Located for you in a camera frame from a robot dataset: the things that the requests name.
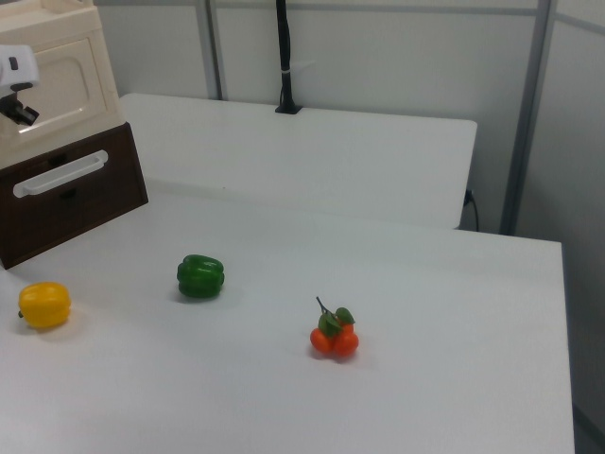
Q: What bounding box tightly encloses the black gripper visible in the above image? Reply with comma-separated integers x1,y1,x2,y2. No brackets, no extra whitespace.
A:
0,87,41,127

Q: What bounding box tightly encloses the cream cabinet door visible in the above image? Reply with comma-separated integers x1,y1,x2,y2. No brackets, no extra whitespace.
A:
0,36,115,143

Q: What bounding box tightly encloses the dark brown wooden drawer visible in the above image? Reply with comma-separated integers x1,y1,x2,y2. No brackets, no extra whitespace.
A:
0,121,150,271

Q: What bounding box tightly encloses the yellow bell pepper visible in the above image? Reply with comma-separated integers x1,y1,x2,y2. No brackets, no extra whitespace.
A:
17,281,72,331

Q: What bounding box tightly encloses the green bell pepper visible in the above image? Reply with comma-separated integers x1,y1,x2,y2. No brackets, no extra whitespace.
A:
176,253,226,301

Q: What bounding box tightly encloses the orange tomato cluster with leaves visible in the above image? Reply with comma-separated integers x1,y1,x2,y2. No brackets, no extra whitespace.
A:
309,296,361,360

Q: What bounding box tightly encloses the white drawer handle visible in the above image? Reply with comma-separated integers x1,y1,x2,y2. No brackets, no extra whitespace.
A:
12,149,110,199

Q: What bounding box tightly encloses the thin grey metal frame post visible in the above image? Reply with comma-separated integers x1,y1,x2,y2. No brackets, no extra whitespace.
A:
201,0,226,101

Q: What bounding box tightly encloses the black camera pole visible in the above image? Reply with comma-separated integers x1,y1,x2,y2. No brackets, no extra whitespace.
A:
275,0,297,109

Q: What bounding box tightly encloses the thick grey metal frame post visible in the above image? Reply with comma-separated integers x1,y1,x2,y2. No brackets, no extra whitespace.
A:
499,0,555,236

